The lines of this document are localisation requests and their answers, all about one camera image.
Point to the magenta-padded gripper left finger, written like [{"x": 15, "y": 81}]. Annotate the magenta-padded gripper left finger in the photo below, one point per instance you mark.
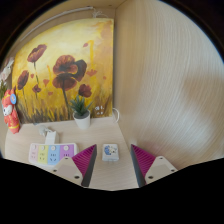
[{"x": 80, "y": 165}]

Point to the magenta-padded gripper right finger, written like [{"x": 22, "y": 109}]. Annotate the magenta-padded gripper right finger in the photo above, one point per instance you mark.
[{"x": 148, "y": 163}]

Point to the white charger block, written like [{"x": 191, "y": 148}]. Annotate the white charger block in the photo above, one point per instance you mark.
[{"x": 110, "y": 152}]

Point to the pastel multicolour power strip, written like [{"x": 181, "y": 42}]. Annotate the pastel multicolour power strip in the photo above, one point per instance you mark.
[{"x": 50, "y": 154}]

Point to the white power adapter block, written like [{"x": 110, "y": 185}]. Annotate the white power adapter block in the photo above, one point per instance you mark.
[{"x": 51, "y": 137}]

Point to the small plant in white pot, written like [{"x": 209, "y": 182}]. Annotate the small plant in white pot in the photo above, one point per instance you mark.
[{"x": 82, "y": 118}]

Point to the white plug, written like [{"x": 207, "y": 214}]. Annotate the white plug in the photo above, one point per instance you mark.
[{"x": 42, "y": 130}]

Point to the red plush toy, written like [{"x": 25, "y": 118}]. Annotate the red plush toy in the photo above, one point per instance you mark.
[{"x": 11, "y": 116}]

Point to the pink and white flower bouquet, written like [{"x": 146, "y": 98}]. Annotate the pink and white flower bouquet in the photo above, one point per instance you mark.
[{"x": 5, "y": 75}]

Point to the yellow poppy flower painting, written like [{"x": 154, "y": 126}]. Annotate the yellow poppy flower painting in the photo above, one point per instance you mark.
[{"x": 66, "y": 43}]

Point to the white light bar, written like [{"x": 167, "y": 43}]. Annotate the white light bar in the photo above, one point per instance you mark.
[{"x": 56, "y": 18}]

